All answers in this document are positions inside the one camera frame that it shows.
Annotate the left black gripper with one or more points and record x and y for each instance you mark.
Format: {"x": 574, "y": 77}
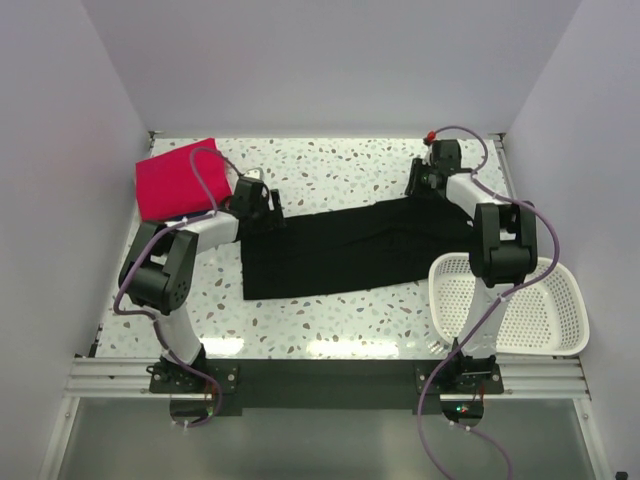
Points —
{"x": 274, "y": 217}

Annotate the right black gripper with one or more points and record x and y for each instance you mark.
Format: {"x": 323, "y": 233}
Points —
{"x": 414, "y": 188}

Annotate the black t shirt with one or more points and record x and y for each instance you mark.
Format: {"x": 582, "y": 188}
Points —
{"x": 387, "y": 243}

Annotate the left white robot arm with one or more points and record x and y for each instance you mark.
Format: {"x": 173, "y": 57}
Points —
{"x": 157, "y": 274}

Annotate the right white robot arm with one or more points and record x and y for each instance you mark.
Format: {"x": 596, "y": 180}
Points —
{"x": 504, "y": 240}

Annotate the folded pink t shirt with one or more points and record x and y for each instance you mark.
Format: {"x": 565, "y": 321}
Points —
{"x": 166, "y": 186}

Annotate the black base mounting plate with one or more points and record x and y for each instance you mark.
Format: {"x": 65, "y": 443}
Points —
{"x": 227, "y": 387}

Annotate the white perforated plastic basket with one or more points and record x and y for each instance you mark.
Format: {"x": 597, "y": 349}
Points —
{"x": 546, "y": 319}

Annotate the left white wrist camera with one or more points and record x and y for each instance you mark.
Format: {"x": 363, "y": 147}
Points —
{"x": 255, "y": 173}

